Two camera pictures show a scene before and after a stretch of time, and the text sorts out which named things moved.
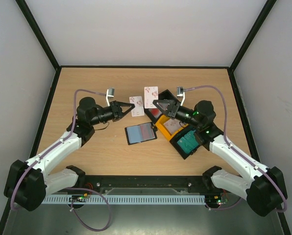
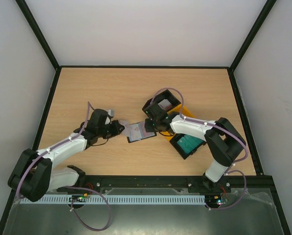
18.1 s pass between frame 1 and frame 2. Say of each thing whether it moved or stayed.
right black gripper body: moved
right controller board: stayed
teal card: stayed
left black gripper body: moved
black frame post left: stayed
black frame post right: stayed
